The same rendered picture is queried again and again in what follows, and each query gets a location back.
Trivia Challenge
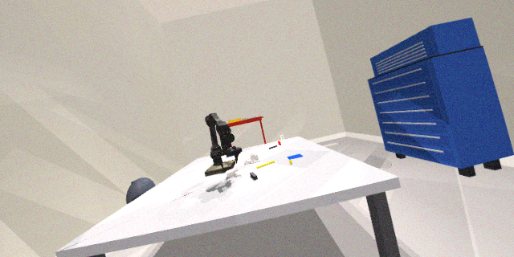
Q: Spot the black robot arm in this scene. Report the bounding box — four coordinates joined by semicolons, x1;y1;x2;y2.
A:
205;113;237;166

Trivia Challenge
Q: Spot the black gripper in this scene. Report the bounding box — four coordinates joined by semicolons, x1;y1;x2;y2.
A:
212;143;242;168

